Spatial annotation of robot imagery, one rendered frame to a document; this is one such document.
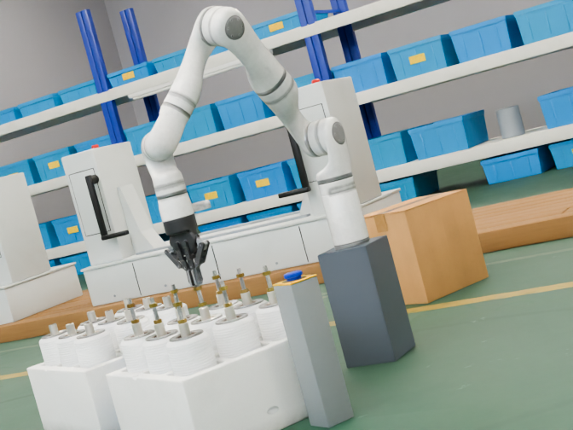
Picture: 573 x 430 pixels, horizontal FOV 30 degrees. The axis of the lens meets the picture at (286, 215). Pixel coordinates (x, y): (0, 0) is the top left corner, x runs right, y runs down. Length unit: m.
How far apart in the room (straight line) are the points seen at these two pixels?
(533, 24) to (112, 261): 3.06
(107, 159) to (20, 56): 6.42
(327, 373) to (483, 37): 4.79
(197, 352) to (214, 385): 0.08
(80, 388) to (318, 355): 0.76
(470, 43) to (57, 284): 2.97
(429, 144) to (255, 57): 4.56
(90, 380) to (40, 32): 9.30
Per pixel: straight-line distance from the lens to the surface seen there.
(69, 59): 12.07
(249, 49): 2.51
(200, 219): 7.89
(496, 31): 6.83
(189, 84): 2.45
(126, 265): 5.00
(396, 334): 2.73
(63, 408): 2.92
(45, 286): 5.73
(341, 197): 2.69
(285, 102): 2.60
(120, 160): 5.22
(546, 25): 6.74
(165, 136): 2.41
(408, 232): 3.33
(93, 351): 2.76
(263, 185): 7.60
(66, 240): 8.75
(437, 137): 6.99
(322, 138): 2.68
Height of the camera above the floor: 0.60
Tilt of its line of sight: 4 degrees down
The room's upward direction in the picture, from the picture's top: 15 degrees counter-clockwise
